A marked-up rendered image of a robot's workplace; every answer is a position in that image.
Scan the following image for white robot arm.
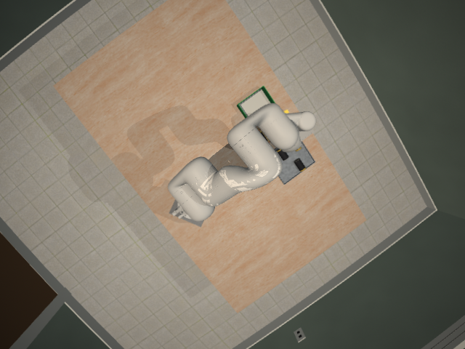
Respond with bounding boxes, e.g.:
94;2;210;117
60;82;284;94
168;103;316;222

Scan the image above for green open-top box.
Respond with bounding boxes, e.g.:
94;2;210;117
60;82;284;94
237;86;275;118

